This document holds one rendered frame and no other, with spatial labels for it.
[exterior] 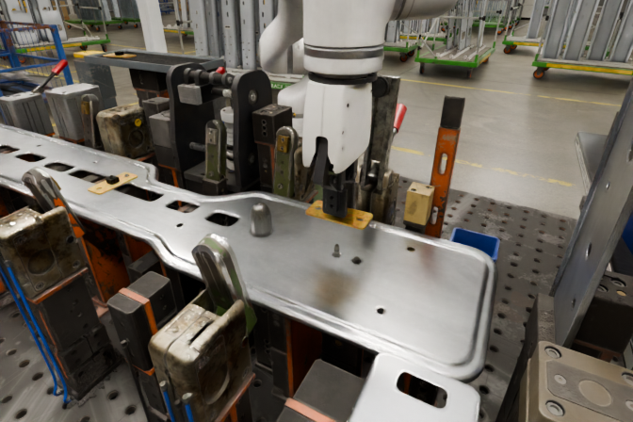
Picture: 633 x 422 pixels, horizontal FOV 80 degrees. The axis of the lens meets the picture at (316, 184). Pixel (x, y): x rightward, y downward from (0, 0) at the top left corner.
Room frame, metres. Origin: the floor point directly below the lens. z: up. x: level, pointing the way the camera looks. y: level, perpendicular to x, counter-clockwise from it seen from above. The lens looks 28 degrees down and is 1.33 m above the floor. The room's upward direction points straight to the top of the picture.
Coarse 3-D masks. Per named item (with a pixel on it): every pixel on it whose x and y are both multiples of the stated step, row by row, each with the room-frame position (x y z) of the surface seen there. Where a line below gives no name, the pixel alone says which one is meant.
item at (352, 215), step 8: (312, 208) 0.43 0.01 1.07; (352, 208) 0.43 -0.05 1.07; (312, 216) 0.42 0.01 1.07; (320, 216) 0.41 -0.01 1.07; (328, 216) 0.41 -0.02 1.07; (352, 216) 0.41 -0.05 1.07; (360, 216) 0.41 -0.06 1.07; (368, 216) 0.41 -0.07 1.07; (344, 224) 0.40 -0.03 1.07; (352, 224) 0.39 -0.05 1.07; (360, 224) 0.39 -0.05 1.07
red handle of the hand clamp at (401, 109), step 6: (402, 108) 0.64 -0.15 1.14; (396, 114) 0.63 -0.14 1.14; (402, 114) 0.63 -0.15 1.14; (396, 120) 0.62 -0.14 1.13; (402, 120) 0.63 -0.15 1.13; (396, 126) 0.61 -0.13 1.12; (396, 132) 0.61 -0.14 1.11; (378, 162) 0.56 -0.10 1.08; (372, 168) 0.55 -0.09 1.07; (378, 168) 0.55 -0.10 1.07; (372, 174) 0.54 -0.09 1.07; (378, 174) 0.54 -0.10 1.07; (372, 180) 0.54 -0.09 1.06
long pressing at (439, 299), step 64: (0, 128) 0.95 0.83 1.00; (64, 192) 0.60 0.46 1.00; (192, 192) 0.60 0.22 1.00; (256, 192) 0.60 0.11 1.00; (256, 256) 0.42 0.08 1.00; (320, 256) 0.42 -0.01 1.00; (384, 256) 0.42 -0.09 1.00; (448, 256) 0.42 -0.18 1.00; (320, 320) 0.31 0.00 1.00; (384, 320) 0.31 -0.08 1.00; (448, 320) 0.31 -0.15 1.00
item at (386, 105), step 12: (372, 84) 0.54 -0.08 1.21; (384, 84) 0.53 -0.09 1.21; (396, 84) 0.55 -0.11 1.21; (372, 96) 0.56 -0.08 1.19; (384, 96) 0.56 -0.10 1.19; (396, 96) 0.56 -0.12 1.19; (372, 108) 0.56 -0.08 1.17; (384, 108) 0.56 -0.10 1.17; (396, 108) 0.56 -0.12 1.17; (372, 120) 0.56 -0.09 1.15; (384, 120) 0.56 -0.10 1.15; (372, 132) 0.56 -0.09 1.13; (384, 132) 0.54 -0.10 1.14; (372, 144) 0.56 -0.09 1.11; (384, 144) 0.54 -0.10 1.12; (372, 156) 0.55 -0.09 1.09; (384, 156) 0.54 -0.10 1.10; (384, 168) 0.53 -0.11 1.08
